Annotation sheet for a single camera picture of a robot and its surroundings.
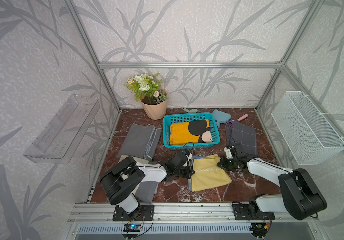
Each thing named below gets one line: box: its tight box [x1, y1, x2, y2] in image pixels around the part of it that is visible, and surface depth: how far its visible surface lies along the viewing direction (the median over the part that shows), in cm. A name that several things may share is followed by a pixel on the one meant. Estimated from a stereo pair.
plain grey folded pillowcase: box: [117, 123, 163, 161], surface depth 101 cm
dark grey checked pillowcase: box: [226, 121, 259, 157], surface depth 105 cm
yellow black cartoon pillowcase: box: [169, 119, 213, 145], surface depth 104 cm
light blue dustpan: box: [212, 109, 231, 128], surface depth 118 cm
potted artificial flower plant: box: [124, 73, 169, 120], surface depth 101 cm
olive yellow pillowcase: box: [188, 154, 232, 192], surface depth 86 cm
